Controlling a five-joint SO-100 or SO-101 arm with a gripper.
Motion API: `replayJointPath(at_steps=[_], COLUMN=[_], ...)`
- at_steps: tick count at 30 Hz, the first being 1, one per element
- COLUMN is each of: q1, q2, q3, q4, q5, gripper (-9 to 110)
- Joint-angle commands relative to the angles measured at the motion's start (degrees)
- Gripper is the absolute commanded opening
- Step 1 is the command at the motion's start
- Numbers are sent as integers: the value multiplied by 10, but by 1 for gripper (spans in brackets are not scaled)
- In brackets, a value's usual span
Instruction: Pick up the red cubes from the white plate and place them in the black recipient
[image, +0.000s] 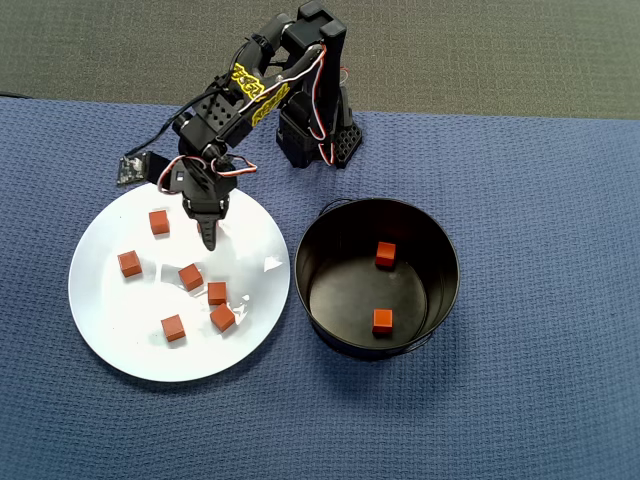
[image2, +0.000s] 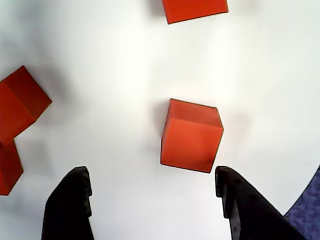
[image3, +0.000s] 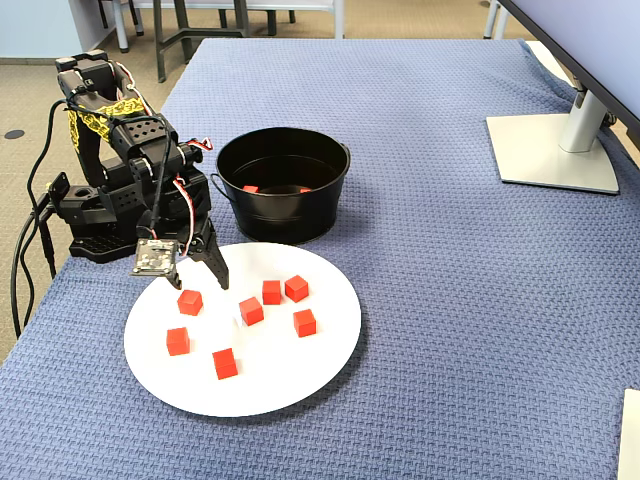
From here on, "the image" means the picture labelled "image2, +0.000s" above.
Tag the red cube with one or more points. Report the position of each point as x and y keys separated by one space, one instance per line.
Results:
x=7 y=170
x=195 y=10
x=20 y=105
x=191 y=142

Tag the white round plate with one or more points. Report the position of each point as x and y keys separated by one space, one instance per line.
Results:
x=125 y=75

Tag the blue woven table cloth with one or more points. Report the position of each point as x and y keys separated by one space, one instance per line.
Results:
x=307 y=215

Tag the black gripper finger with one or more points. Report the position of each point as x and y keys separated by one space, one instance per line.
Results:
x=67 y=212
x=250 y=220

